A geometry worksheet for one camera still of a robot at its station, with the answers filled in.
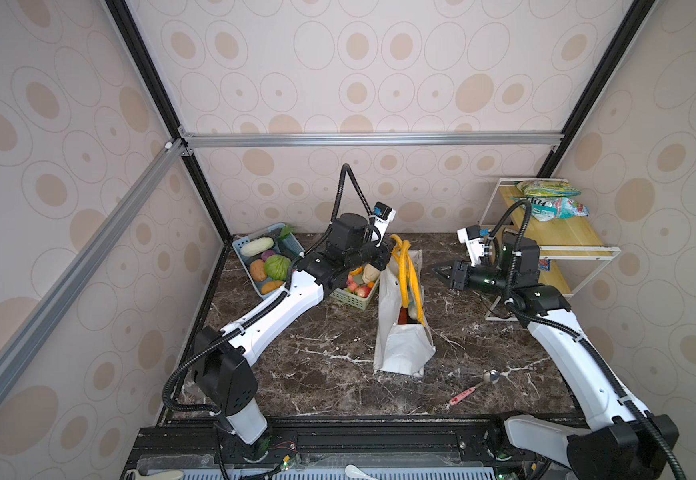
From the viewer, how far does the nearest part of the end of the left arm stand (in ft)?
1.84

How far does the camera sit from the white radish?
3.63 ft

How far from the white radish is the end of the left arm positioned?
1.84ft
